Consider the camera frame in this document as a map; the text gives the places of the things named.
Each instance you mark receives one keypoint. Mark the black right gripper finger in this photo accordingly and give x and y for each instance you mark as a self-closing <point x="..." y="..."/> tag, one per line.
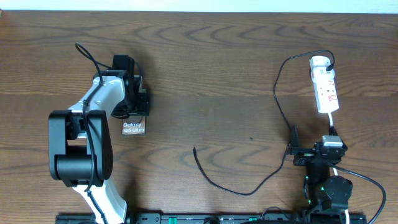
<point x="333" y="132"/>
<point x="293" y="146"/>

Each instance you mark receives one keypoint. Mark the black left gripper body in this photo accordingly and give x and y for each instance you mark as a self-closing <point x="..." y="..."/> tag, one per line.
<point x="142" y="103"/>

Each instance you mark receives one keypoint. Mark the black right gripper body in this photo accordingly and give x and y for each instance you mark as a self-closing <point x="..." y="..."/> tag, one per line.
<point x="305" y="157"/>

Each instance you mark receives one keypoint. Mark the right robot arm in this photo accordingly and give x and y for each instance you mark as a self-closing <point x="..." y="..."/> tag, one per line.
<point x="326" y="191"/>

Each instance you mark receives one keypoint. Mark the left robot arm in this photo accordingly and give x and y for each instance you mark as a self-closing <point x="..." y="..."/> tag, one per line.
<point x="80" y="149"/>

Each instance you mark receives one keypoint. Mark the white power strip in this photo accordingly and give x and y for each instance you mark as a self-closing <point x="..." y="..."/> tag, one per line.
<point x="324" y="84"/>

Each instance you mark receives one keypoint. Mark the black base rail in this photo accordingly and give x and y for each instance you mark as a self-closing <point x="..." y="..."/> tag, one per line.
<point x="156" y="218"/>

